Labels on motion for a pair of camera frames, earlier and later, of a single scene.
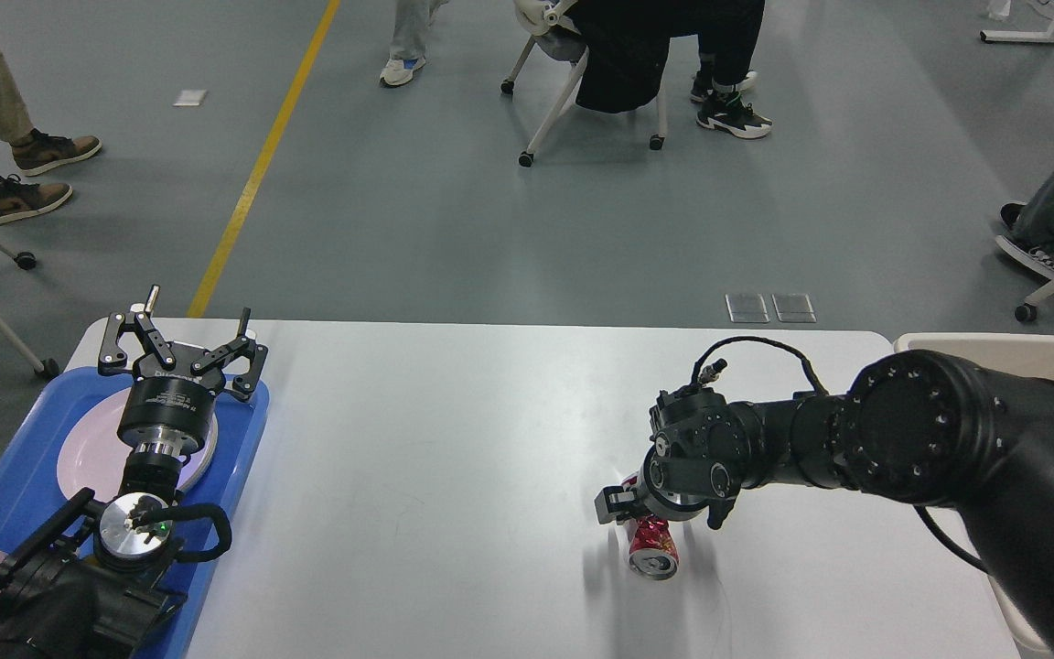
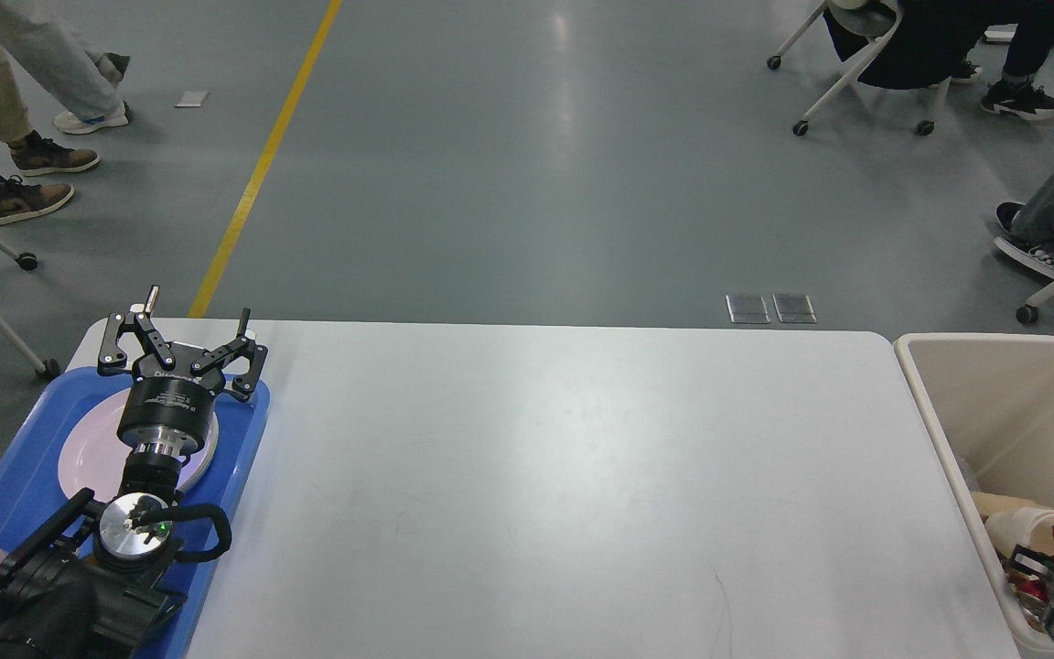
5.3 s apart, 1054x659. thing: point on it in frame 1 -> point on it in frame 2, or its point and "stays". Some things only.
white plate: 93,458 stays
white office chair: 543,22 -> 875,19
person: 408,48 -> 45,37
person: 628,45 -> 934,41
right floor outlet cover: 794,307 stays
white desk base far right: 994,36 stays
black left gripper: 174,407 stays
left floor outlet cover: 747,307 stays
